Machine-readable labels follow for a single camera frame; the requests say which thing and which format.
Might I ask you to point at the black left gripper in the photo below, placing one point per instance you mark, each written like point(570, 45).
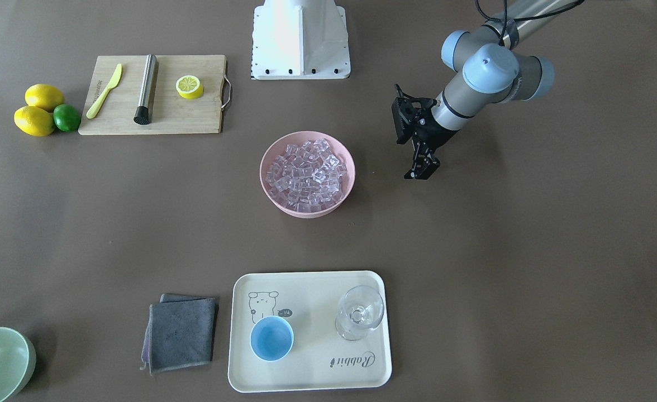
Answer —
point(434, 134)

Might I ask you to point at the pink bowl of ice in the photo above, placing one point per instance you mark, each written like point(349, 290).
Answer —
point(307, 174)

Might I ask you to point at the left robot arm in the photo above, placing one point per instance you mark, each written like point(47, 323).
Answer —
point(487, 71)

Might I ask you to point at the light blue cup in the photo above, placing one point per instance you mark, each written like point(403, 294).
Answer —
point(271, 338)

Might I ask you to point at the clear wine glass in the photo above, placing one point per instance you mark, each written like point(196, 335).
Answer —
point(360, 311)

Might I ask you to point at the cream rabbit tray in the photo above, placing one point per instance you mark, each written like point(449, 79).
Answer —
point(319, 358)

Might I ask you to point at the half lemon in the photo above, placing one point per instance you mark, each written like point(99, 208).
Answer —
point(189, 87)

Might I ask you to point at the bamboo cutting board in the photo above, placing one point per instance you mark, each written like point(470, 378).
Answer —
point(170, 114)

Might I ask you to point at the steel muddler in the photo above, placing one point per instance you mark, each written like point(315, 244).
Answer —
point(144, 109)

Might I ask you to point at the grey folded cloth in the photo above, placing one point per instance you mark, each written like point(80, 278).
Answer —
point(179, 333)

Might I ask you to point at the yellow plastic knife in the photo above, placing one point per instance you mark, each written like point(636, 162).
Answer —
point(111, 84)

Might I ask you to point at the green lime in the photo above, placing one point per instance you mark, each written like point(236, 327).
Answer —
point(66, 118)

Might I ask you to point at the upper yellow lemon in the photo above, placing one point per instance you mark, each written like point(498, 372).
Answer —
point(44, 96)

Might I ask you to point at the yellow lemon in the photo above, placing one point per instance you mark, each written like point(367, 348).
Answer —
point(44, 96)
point(34, 121)

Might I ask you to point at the lower yellow lemon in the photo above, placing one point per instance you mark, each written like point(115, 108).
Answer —
point(34, 121)

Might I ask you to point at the mint green bowl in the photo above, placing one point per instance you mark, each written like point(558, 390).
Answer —
point(17, 362)

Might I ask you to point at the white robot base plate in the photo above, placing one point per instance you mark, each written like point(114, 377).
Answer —
point(300, 40)

